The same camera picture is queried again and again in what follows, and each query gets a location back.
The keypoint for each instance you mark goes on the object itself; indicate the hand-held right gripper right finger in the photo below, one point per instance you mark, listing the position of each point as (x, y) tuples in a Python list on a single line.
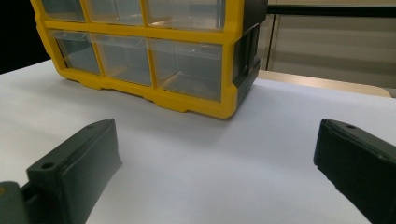
[(361, 165)]

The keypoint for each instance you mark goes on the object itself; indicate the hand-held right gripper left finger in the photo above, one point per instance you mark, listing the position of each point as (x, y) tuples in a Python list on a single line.
[(81, 168)]

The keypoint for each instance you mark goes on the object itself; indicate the light wooden board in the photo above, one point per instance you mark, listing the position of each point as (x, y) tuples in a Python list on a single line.
[(327, 82)]

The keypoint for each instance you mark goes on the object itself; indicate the clear plastic drawer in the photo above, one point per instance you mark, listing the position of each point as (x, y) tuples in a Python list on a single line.
[(126, 59), (190, 68), (79, 53), (186, 12), (115, 11)]

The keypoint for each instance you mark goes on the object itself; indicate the black horizontal bar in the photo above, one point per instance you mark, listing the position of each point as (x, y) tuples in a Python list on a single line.
[(336, 11)]

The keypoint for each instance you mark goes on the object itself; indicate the yellow black drawer organizer cabinet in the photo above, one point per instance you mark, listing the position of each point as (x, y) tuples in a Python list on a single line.
[(229, 77)]

